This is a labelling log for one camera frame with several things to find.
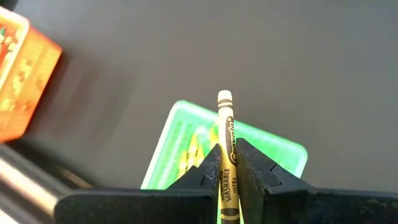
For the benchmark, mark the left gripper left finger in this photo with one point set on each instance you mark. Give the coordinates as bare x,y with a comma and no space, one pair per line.
140,208

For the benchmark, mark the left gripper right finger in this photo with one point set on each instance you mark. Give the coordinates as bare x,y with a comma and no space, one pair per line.
311,208

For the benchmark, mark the yellow crayon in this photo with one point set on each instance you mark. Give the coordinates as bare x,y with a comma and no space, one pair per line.
226,130

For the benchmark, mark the green plastic basket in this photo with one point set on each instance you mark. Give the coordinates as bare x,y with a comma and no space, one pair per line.
273,149

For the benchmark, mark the orange plastic basket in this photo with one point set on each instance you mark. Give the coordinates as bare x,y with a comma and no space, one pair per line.
40,77

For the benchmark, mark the black table edge frame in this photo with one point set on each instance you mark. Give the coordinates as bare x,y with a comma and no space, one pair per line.
25,186

